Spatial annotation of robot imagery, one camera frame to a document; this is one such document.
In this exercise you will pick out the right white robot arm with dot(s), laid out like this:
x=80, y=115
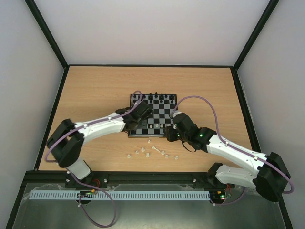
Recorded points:
x=267, y=174

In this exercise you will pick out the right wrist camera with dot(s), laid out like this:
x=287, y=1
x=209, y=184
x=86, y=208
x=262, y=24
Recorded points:
x=174, y=114

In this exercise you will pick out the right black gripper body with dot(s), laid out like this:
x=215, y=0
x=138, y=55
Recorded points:
x=170, y=133

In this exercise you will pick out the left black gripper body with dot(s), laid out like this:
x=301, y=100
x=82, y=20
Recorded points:
x=142, y=125

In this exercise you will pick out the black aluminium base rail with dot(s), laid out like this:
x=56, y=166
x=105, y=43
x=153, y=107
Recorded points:
x=106, y=178

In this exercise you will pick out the black enclosure frame right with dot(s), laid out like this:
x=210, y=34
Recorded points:
x=272, y=79

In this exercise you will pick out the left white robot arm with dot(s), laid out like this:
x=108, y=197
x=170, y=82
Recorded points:
x=67, y=140

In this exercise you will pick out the green circuit board right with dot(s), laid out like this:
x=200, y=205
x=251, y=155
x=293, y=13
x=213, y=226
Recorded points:
x=221, y=194

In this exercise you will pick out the black and silver chessboard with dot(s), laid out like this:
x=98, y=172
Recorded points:
x=160, y=115

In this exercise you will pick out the white slotted cable duct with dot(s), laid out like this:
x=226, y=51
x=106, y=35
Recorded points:
x=119, y=195

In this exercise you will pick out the black enclosure frame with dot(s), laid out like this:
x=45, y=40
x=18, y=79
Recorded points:
x=32, y=75
x=272, y=79

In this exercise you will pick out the black enclosure frame left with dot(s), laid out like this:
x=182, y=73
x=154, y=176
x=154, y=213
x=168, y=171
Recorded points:
x=32, y=75

